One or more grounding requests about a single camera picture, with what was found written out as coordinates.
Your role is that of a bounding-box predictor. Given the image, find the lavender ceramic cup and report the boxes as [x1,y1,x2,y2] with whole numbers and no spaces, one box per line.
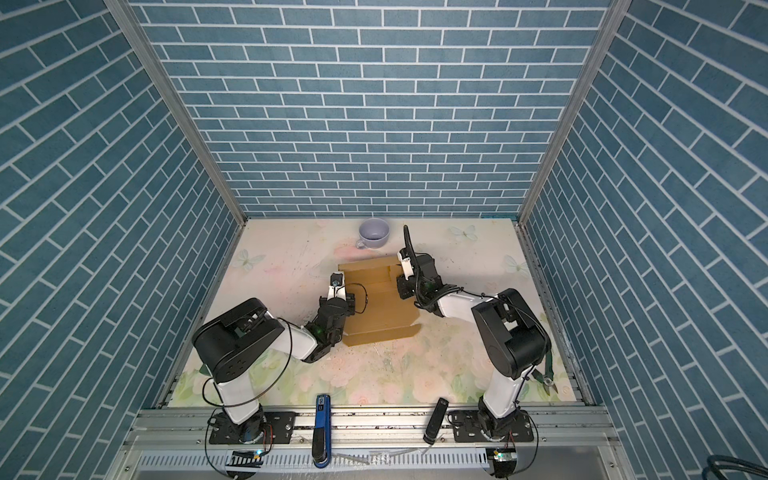
[356,218,390,249]

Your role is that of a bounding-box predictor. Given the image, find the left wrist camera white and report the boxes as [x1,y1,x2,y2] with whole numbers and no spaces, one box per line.
[327,271,347,301]

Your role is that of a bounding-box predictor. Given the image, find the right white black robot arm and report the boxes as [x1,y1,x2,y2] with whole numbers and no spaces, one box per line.
[397,248,551,420]

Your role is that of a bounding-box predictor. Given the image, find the green controller board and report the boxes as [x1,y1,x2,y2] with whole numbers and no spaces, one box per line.
[486,448,518,464]
[225,451,264,470]

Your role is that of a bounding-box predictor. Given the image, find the black handheld device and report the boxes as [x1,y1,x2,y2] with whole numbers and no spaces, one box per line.
[423,397,449,445]

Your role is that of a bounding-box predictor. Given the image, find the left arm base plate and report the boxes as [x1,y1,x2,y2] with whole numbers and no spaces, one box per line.
[208,411,297,446]

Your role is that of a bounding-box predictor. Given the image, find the green pliers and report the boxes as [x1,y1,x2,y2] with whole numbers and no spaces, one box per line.
[531,351,558,395]

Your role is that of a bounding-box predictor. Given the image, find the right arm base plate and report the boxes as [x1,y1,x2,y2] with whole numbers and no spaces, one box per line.
[446,409,535,443]

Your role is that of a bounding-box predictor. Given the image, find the white slotted cable duct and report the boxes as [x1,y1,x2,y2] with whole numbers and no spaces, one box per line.
[137,447,489,473]

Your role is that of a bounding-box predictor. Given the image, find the blue black handheld tool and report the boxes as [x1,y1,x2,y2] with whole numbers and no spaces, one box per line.
[311,394,332,469]

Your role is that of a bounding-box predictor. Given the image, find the left green controller board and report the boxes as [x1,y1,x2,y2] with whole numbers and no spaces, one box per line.
[225,451,264,470]

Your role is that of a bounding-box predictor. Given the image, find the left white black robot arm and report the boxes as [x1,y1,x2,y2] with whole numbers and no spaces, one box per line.
[193,294,355,425]

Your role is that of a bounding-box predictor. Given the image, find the right green controller board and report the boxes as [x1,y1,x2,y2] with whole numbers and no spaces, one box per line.
[486,448,518,464]

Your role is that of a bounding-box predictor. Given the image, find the aluminium front rail frame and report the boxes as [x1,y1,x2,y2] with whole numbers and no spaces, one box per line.
[108,402,633,479]

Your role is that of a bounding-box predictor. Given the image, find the brown cardboard box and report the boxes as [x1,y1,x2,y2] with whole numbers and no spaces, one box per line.
[338,256,422,347]

